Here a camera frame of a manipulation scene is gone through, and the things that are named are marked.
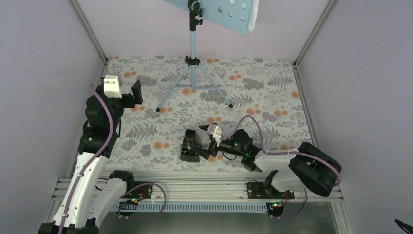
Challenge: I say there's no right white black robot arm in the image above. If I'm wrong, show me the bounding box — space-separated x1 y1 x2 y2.
191 123 342 198

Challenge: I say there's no light blue music stand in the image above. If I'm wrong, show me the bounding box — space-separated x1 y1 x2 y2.
156 0 252 112

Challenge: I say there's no floral patterned table mat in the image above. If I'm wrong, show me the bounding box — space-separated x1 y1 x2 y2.
104 56 311 172

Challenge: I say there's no black metronome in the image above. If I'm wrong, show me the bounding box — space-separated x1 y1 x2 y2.
180 129 201 163

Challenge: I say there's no white sheet music paper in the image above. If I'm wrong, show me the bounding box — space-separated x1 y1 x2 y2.
248 0 259 31

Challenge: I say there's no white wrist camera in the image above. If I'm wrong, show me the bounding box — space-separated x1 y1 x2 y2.
103 75 122 99
207 124 223 139

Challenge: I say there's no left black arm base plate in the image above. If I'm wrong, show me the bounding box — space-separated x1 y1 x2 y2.
113 181 153 208

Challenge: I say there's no black object at corner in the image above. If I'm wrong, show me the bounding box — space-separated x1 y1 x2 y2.
394 219 413 234

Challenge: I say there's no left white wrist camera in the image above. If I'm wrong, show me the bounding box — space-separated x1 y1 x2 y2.
103 75 122 99

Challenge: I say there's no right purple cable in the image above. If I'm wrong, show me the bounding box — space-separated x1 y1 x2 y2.
221 115 341 186

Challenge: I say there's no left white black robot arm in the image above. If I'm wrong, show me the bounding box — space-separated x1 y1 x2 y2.
38 78 143 234

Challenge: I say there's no aluminium mounting rail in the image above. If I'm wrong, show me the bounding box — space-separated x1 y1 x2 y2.
46 171 344 217

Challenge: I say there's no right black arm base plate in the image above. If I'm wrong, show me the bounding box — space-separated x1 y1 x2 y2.
246 180 295 200

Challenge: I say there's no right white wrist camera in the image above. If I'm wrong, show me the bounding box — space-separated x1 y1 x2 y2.
207 124 223 139

